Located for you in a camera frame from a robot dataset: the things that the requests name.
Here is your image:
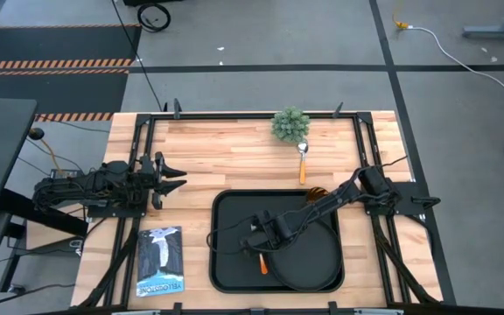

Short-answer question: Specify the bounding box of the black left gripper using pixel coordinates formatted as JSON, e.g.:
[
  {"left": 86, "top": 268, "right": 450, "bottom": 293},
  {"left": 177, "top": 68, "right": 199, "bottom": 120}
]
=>
[{"left": 139, "top": 150, "right": 188, "bottom": 211}]

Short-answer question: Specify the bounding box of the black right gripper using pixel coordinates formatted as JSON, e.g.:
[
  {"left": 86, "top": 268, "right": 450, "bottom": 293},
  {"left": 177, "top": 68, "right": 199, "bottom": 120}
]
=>
[{"left": 239, "top": 209, "right": 289, "bottom": 260}]

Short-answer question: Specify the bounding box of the black round plate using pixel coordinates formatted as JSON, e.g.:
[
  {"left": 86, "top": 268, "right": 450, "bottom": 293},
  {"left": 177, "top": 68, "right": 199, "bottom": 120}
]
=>
[{"left": 265, "top": 216, "right": 345, "bottom": 293}]

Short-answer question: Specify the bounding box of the amber faceted plastic cup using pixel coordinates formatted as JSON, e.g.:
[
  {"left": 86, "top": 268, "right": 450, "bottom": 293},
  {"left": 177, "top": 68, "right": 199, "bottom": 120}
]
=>
[{"left": 305, "top": 186, "right": 330, "bottom": 205}]

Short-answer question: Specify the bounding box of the black rectangular tray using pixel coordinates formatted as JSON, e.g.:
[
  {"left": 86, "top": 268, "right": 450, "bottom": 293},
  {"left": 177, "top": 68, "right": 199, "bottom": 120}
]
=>
[{"left": 209, "top": 188, "right": 346, "bottom": 294}]

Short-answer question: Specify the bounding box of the Yellowstone picture card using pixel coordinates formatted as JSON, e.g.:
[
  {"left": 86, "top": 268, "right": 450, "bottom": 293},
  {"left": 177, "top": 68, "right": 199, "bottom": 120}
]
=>
[{"left": 136, "top": 225, "right": 186, "bottom": 298}]

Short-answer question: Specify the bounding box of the small green potted plant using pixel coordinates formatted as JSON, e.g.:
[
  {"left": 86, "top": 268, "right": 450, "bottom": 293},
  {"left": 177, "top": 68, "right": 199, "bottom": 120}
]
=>
[{"left": 270, "top": 106, "right": 312, "bottom": 144}]

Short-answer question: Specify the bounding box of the black desk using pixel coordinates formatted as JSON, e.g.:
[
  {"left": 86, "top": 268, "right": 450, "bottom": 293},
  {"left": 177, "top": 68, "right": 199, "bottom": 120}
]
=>
[{"left": 0, "top": 96, "right": 89, "bottom": 304}]

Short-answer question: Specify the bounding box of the black hazard-striped floor mat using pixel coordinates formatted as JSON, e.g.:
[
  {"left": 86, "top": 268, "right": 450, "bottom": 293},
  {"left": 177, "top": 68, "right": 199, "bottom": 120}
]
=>
[{"left": 0, "top": 24, "right": 143, "bottom": 123}]

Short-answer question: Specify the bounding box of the grey table leg base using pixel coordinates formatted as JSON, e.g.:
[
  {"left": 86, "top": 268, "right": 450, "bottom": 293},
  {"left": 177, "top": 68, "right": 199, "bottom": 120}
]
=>
[{"left": 461, "top": 0, "right": 504, "bottom": 41}]

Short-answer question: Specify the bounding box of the spoon with orange handle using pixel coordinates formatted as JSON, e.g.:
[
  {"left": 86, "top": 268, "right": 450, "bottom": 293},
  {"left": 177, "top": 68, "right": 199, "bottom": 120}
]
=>
[{"left": 297, "top": 140, "right": 310, "bottom": 186}]

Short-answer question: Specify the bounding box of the black metal rig frame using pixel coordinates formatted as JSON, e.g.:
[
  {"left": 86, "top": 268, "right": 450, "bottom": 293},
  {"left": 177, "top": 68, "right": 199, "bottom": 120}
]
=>
[{"left": 76, "top": 111, "right": 445, "bottom": 310}]

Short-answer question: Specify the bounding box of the long black floor cable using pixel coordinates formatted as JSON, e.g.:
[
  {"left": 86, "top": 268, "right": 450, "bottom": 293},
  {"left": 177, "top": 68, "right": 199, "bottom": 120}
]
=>
[{"left": 110, "top": 0, "right": 168, "bottom": 113}]

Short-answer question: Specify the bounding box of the coiled black cable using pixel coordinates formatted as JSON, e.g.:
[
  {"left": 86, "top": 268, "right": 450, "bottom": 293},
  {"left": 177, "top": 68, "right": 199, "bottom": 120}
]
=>
[{"left": 136, "top": 3, "right": 172, "bottom": 33}]

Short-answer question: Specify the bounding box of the yellow cable plug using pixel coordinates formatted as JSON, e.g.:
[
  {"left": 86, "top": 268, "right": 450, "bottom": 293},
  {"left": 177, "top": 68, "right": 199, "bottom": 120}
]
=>
[{"left": 392, "top": 0, "right": 410, "bottom": 31}]

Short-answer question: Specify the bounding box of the white floor cable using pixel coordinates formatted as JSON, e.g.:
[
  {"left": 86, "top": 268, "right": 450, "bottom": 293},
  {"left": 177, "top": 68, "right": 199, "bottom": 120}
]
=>
[{"left": 408, "top": 25, "right": 504, "bottom": 98}]

